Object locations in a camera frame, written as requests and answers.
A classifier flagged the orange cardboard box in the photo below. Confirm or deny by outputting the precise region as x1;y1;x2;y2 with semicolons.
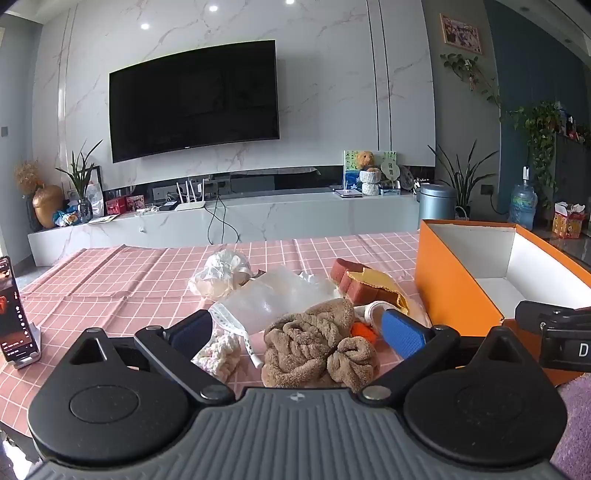
414;219;591;386

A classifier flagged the black wall television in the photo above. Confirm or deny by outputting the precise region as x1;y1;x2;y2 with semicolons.
109;40;281;163

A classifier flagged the dried flower bunch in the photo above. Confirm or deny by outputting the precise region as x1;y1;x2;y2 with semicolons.
15;160;45;195

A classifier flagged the grey-blue trash can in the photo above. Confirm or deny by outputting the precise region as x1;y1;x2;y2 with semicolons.
417;183;458;223

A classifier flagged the blue water jug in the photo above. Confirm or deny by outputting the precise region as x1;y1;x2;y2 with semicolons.
508;167;539;230

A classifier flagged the round paper fan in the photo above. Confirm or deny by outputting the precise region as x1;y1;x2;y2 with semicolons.
381;158;401;190

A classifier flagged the pink white fluffy yarn piece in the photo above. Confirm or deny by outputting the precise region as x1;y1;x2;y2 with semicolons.
191;329;243;383

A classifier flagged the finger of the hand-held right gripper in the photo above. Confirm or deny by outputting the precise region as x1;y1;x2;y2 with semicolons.
515;300;591;332

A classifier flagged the trailing pothos plant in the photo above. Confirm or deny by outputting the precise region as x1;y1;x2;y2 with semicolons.
501;102;567;209

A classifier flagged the red printed gift box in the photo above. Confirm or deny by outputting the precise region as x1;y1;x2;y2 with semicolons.
551;202;587;240

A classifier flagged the brown bear-shaped sponge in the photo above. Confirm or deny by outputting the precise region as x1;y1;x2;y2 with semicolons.
329;258;399;306

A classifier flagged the hanging vine plant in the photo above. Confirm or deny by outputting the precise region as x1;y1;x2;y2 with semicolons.
440;52;502;108

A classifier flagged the brown plush towel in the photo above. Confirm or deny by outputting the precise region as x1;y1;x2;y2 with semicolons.
262;298;380;391

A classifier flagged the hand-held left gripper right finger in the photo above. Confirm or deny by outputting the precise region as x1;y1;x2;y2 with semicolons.
360;308;525;402

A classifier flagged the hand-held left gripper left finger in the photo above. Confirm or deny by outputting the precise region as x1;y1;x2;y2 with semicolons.
69;310;236;407

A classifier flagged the black smartphone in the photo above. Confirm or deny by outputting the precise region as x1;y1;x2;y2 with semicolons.
0;256;30;366

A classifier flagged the white ribbon bundle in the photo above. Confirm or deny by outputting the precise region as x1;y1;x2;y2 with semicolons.
188;249;253;299

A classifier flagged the black power cable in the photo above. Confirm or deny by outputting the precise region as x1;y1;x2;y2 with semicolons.
206;194;230;243

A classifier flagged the white wifi router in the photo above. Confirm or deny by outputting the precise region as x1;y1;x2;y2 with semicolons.
174;180;209;212

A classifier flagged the white lace strip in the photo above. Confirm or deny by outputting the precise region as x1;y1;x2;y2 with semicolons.
209;307;264;370

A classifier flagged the green painted canvas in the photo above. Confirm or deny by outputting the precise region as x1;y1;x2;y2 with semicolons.
344;150;398;191

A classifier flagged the purple rug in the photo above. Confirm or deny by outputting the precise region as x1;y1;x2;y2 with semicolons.
551;374;591;480

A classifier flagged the white marble tv console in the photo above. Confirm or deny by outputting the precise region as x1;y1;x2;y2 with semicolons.
28;189;435;267

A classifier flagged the green plant in glass vase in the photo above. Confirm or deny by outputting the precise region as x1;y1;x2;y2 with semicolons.
55;140;103;225

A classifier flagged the gold round vase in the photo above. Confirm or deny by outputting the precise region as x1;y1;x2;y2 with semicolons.
32;185;65;230

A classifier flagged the crochet orange fruit toy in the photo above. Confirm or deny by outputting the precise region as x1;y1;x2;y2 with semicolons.
349;320;384;345

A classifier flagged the long-leaf potted plant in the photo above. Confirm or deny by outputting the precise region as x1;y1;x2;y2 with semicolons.
428;140;500;220

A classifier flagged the silver phone stand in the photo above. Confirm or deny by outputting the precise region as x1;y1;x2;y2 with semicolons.
14;323;44;370

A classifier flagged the blue snack bag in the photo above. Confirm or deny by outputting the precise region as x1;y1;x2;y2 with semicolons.
54;205;82;227

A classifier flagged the framed wall picture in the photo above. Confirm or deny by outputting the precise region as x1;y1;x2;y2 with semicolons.
439;13;484;56

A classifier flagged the pink checked tablecloth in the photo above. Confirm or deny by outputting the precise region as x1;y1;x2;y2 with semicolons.
0;231;432;402

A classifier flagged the white paper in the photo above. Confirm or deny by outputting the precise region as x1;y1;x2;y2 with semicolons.
210;267;339;336

